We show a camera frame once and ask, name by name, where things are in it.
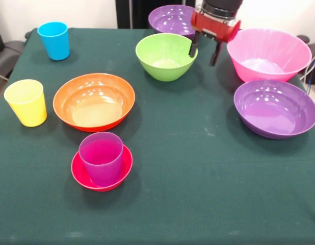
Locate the purple rounded deep bowl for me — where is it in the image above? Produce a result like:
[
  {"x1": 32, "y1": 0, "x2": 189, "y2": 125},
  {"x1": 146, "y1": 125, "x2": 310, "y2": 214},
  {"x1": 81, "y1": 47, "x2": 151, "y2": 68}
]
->
[{"x1": 148, "y1": 4, "x2": 198, "y2": 39}]

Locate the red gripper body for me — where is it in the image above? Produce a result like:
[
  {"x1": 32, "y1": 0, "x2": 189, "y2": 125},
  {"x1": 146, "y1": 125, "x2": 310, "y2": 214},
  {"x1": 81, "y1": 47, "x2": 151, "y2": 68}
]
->
[{"x1": 190, "y1": 9, "x2": 242, "y2": 44}]

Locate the orange wide shallow bowl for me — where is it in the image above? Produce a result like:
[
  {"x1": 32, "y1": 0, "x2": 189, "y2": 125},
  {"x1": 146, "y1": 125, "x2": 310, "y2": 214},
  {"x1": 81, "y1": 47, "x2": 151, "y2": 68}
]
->
[{"x1": 52, "y1": 73, "x2": 136, "y2": 133}]

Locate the purple wide shallow bowl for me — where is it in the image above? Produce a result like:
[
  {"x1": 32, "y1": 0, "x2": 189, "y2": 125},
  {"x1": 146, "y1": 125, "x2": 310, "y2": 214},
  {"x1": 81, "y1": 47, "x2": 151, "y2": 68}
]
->
[{"x1": 233, "y1": 79, "x2": 315, "y2": 140}]

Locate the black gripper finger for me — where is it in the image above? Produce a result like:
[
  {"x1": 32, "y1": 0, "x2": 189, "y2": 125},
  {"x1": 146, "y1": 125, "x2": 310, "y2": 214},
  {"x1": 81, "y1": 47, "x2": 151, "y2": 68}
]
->
[
  {"x1": 188, "y1": 32, "x2": 201, "y2": 58},
  {"x1": 210, "y1": 42, "x2": 222, "y2": 67}
]

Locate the dark green table cloth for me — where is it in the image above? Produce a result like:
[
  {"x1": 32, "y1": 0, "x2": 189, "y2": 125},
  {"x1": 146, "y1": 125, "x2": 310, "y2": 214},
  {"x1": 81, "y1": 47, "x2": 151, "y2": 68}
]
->
[{"x1": 0, "y1": 27, "x2": 315, "y2": 245}]

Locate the red small bowl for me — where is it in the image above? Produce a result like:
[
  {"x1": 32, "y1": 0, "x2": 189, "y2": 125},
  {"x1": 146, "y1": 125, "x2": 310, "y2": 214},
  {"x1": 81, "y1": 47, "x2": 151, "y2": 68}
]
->
[{"x1": 70, "y1": 144, "x2": 134, "y2": 192}]

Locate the purple plastic cup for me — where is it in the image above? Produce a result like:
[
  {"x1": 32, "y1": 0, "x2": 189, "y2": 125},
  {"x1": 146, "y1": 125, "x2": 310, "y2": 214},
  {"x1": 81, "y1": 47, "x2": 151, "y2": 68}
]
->
[{"x1": 78, "y1": 132, "x2": 124, "y2": 187}]

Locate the grey blue cable bundle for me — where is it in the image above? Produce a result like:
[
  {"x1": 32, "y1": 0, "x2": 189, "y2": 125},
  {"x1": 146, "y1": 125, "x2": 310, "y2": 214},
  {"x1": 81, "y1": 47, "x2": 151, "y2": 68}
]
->
[{"x1": 299, "y1": 51, "x2": 315, "y2": 109}]

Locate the blue plastic cup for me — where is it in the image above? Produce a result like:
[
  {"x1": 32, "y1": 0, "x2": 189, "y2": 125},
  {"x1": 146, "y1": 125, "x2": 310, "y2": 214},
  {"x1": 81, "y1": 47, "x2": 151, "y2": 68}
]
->
[{"x1": 37, "y1": 21, "x2": 71, "y2": 61}]

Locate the green bowl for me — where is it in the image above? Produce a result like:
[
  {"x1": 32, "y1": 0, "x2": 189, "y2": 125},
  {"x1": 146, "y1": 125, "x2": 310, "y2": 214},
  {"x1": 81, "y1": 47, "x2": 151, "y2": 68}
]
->
[{"x1": 135, "y1": 33, "x2": 199, "y2": 82}]

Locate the yellow plastic cup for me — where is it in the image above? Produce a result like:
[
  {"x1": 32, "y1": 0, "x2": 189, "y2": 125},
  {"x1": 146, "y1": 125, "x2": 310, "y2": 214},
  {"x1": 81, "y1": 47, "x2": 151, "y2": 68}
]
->
[{"x1": 4, "y1": 79, "x2": 48, "y2": 128}]

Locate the black office chair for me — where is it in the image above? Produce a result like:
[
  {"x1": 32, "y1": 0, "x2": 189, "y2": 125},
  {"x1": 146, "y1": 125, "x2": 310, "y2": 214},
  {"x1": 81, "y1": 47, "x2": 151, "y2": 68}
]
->
[{"x1": 0, "y1": 17, "x2": 27, "y2": 105}]

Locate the pink large bowl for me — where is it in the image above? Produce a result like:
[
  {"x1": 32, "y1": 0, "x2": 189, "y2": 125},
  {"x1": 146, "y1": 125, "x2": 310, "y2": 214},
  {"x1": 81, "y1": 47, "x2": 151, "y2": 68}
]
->
[{"x1": 226, "y1": 27, "x2": 313, "y2": 83}]

